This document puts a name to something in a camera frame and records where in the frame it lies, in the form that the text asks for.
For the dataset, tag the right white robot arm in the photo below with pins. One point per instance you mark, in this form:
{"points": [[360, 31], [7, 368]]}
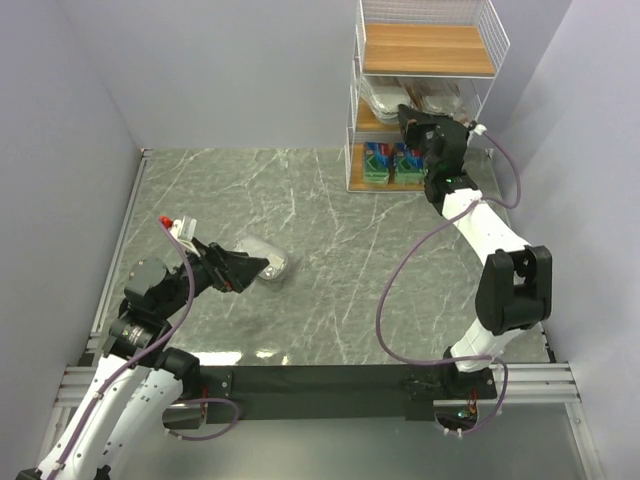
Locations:
{"points": [[515, 288]]}

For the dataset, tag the blue green sponge pack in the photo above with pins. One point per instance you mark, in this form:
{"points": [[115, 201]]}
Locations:
{"points": [[408, 165], [376, 158]]}

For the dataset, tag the aluminium rail frame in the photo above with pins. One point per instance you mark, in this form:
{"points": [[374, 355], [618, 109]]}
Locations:
{"points": [[322, 314]]}

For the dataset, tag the white wire wooden shelf rack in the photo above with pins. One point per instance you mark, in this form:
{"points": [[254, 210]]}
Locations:
{"points": [[440, 56]]}

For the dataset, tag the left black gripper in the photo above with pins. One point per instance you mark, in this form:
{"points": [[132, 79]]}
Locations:
{"points": [[220, 270]]}

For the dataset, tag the silver sponge pack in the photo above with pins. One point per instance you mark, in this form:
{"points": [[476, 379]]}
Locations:
{"points": [[383, 95], [278, 260], [439, 96]]}

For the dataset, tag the silver sponge pack top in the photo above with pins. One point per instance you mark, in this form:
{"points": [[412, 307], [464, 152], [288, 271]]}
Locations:
{"points": [[383, 95]]}

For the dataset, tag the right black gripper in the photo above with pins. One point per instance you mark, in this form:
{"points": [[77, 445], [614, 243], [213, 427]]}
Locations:
{"points": [[426, 135]]}

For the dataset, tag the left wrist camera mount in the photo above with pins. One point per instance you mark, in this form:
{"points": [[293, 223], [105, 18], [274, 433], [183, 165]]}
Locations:
{"points": [[182, 230]]}

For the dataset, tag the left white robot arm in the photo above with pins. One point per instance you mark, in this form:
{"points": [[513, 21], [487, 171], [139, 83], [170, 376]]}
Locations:
{"points": [[138, 375]]}

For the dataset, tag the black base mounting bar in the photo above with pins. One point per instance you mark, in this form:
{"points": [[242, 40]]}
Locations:
{"points": [[327, 392]]}

